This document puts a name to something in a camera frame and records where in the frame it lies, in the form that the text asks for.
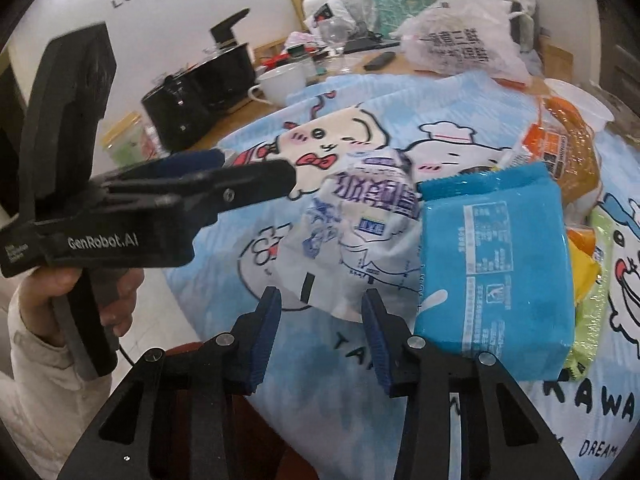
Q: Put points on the green patterned cushion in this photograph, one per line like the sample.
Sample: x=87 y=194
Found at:
x=390 y=14

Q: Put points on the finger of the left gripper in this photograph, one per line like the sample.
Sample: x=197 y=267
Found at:
x=209 y=192
x=195 y=162

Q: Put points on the wine glass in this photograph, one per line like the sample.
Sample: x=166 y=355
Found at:
x=335 y=33

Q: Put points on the black cooking pot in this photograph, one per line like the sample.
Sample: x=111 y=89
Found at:
x=178 y=113

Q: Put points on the orange clear snack bag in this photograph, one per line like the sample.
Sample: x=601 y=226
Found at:
x=561 y=139

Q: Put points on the green snack packet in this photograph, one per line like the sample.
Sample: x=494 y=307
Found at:
x=589 y=314

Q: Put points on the white printed plastic bag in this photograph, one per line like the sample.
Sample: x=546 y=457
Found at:
x=451 y=37

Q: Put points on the yellow cheese cracker packet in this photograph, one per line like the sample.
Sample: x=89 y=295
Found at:
x=585 y=269

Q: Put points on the white plastic bowl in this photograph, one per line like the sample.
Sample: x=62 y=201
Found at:
x=593 y=111

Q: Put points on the black remote control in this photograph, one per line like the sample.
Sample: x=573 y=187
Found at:
x=379 y=62

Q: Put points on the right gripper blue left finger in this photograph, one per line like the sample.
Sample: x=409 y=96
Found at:
x=255 y=333

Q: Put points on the white sleeve forearm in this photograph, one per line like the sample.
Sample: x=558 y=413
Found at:
x=45 y=405

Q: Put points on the white blue snack bag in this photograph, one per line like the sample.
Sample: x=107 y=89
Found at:
x=361 y=230

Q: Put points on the white mug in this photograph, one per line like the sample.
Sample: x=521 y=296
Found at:
x=274 y=87

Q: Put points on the black saucepan with handle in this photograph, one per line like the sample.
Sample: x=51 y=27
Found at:
x=225 y=78

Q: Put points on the glass jar with lid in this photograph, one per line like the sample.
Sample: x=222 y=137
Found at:
x=128 y=142

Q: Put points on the blue cartoon tablecloth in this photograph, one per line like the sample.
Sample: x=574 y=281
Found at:
x=359 y=144

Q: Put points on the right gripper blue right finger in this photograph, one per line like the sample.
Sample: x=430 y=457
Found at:
x=386 y=336

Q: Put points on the person's left hand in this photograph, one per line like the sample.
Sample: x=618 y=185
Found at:
x=36 y=292

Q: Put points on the blue snack packet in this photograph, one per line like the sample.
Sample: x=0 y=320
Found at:
x=495 y=270

